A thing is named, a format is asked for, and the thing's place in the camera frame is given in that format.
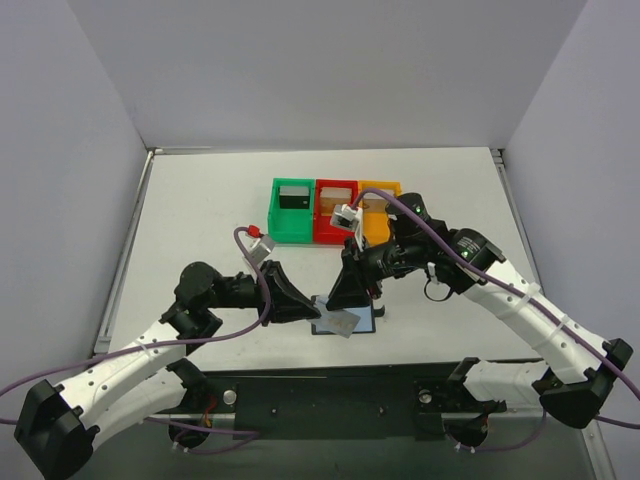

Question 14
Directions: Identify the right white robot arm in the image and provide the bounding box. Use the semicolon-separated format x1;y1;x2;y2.
326;193;633;429

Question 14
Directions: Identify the green plastic bin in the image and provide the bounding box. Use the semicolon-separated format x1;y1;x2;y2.
267;178;315;244

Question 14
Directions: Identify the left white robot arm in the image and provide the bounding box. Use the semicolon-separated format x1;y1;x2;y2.
14;261;321;479

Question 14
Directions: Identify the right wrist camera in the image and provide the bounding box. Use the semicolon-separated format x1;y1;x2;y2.
330;204;362;232

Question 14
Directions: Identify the aluminium frame rail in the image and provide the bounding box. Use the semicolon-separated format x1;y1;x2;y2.
91;149;156;356

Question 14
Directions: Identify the black card stack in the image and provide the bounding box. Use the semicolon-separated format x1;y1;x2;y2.
277;184;311;210

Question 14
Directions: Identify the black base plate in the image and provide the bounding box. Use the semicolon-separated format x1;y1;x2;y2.
171;363;506;440

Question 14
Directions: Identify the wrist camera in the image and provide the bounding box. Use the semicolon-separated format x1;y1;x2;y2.
330;204;362;232
249;235;276;264

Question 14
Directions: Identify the brown card stack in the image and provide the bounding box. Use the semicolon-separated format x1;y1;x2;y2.
319;186;352;216

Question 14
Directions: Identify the gold VIP card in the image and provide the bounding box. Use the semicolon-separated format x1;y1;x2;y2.
314;310;360;338

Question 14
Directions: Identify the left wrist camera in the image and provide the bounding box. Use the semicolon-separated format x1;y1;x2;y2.
249;235;276;264

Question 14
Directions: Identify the red plastic bin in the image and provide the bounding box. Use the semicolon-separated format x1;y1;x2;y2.
313;179;359;245

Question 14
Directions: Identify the orange plastic bin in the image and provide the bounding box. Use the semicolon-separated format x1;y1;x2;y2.
359;181;402;246

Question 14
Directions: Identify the black leather card holder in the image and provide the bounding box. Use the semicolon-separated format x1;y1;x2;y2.
310;295;386;336

